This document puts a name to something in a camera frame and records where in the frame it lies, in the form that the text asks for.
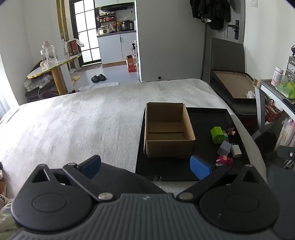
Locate clear glass bottle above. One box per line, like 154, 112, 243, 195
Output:
40, 41, 58, 69

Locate grey drawer organiser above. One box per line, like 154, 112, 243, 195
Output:
285, 55, 295, 82

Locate kitchen condiment rack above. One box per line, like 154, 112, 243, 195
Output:
99, 13, 117, 25

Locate orange carton box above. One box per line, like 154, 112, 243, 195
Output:
126, 55, 137, 73

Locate green toy block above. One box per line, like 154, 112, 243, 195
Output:
210, 126, 226, 144

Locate white fleece blanket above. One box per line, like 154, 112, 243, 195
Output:
0, 78, 265, 203

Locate pale patterned cloth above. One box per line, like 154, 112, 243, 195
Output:
0, 162, 18, 231

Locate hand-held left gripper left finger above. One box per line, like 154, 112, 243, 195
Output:
31, 155, 114, 203

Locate pink toy figure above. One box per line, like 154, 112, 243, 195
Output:
216, 155, 234, 167

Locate brown cardboard box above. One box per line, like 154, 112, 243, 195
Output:
143, 102, 196, 159

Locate golden pole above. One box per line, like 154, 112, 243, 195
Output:
56, 0, 68, 40

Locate cube-shaped animal toy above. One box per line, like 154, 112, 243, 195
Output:
218, 140, 232, 155

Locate dark grey chair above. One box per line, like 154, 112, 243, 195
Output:
210, 37, 260, 120

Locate black tray with brown lining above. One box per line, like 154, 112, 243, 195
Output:
211, 70, 257, 103

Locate white plug charger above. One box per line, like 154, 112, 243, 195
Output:
231, 143, 242, 158

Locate white plastic jar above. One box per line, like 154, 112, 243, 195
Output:
271, 66, 284, 86

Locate person's dark grey trouser leg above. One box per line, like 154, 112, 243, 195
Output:
265, 159, 295, 238

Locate white kitchen cabinet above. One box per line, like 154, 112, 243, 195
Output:
97, 32, 137, 65

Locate red basket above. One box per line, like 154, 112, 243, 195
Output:
265, 104, 283, 123

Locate black framed glass door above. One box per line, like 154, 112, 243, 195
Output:
69, 0, 102, 66

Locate black rectangular tray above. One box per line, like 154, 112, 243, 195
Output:
135, 107, 251, 182

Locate range hood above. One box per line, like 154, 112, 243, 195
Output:
100, 3, 134, 11

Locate white power strip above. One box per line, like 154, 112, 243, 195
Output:
24, 76, 51, 91

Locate small brown figurine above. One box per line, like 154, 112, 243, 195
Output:
222, 127, 237, 139

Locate dark red box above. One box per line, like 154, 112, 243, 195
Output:
67, 40, 81, 57

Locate paper bag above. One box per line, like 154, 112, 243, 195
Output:
277, 118, 295, 148

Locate black kitchen appliance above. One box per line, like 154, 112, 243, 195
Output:
121, 20, 134, 31

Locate white desk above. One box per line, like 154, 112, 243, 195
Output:
253, 78, 295, 136

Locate round gold-rimmed table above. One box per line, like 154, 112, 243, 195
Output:
27, 54, 82, 95

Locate hanging black clothes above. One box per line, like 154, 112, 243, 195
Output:
189, 0, 231, 30

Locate green packet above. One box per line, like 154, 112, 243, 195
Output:
275, 81, 295, 100

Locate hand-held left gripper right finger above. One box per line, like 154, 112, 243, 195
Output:
176, 155, 268, 201

